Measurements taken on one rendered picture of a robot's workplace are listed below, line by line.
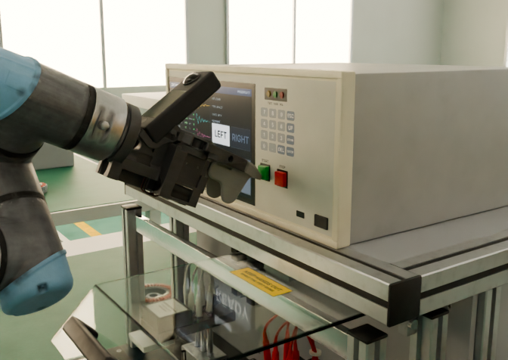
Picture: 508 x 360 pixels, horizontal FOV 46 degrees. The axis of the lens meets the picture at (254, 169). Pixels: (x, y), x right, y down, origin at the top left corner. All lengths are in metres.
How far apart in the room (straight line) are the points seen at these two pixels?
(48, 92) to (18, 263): 0.17
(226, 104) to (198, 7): 5.26
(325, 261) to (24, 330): 0.87
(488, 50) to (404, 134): 7.40
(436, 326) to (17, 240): 0.45
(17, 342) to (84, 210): 1.07
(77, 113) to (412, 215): 0.43
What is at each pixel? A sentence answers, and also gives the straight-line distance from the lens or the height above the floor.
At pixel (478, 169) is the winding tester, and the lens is 0.88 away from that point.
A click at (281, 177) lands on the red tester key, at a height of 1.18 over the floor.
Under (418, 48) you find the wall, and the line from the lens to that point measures 8.22.
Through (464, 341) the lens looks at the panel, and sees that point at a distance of 0.77.
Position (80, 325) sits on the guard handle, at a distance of 0.66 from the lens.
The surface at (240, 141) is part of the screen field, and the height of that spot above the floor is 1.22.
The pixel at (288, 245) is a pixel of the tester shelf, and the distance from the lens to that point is 0.73.
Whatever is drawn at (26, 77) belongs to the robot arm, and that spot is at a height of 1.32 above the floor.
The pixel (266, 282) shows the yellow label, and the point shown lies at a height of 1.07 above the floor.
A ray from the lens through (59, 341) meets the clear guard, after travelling 0.75.
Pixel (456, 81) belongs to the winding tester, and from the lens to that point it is 0.82.
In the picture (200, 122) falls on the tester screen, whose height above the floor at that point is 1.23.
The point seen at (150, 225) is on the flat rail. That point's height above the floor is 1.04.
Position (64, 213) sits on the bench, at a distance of 2.34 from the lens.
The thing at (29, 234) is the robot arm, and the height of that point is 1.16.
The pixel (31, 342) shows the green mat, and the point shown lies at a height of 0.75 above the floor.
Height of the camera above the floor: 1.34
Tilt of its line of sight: 11 degrees down
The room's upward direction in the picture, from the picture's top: straight up
